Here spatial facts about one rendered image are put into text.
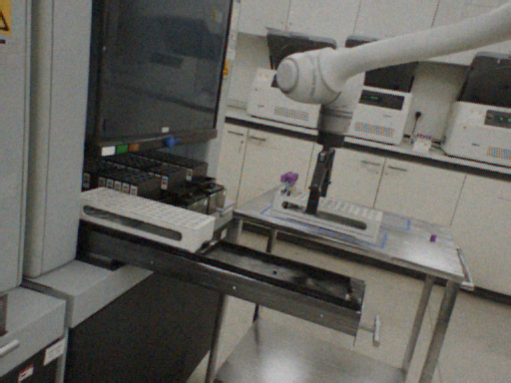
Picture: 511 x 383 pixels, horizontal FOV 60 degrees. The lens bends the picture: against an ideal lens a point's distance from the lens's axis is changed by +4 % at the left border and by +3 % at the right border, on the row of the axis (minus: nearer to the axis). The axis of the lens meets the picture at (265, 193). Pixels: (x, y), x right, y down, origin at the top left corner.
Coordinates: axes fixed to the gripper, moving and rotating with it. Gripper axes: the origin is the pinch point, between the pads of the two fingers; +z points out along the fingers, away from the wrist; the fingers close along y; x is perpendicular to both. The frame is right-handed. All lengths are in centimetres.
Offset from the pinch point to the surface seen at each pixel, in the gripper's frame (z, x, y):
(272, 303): 10.5, -3.0, -43.6
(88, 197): 1, 43, -42
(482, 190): 14, -72, 195
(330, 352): 60, -12, 25
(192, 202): 6.6, 33.2, -10.9
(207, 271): 8.2, 11.4, -44.1
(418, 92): -42, -18, 256
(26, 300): 14, 36, -63
